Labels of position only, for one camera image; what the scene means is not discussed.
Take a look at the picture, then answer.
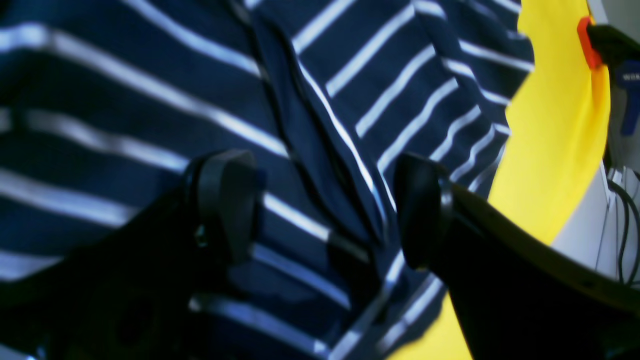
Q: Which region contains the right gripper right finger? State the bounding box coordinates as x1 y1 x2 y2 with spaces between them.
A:
393 153 640 360

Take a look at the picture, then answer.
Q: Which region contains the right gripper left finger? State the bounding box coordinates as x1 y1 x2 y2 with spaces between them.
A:
1 149 261 360

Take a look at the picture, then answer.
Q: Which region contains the blue red table clamp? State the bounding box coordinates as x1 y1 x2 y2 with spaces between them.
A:
576 16 640 137

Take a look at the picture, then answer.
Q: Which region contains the navy white striped T-shirt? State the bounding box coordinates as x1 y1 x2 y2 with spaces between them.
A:
0 0 536 360

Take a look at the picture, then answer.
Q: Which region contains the yellow table cloth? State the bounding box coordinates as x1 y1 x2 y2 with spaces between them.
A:
387 0 612 360

